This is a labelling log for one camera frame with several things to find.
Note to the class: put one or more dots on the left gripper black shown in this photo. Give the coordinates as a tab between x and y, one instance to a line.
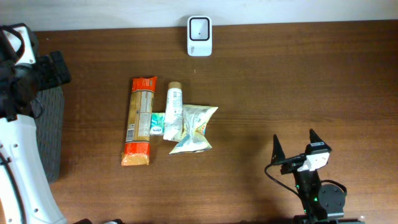
51	78

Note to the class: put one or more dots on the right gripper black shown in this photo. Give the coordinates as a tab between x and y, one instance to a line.
278	157

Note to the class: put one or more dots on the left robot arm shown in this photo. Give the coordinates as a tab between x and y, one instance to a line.
25	192

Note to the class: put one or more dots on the white tube brown cap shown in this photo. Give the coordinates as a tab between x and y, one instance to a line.
173	122

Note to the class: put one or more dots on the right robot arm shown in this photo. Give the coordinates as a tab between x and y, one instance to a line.
322	200

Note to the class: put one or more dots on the green tissue pack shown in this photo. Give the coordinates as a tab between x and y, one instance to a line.
157	124

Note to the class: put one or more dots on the yellow white wipes bag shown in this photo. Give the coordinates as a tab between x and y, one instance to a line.
195	120

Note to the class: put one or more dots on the orange pasta package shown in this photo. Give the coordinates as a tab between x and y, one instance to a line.
137	143

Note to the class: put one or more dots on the white barcode scanner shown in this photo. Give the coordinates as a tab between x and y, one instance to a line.
199	36

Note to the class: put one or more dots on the grey mesh basket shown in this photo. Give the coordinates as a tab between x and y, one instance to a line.
48	108

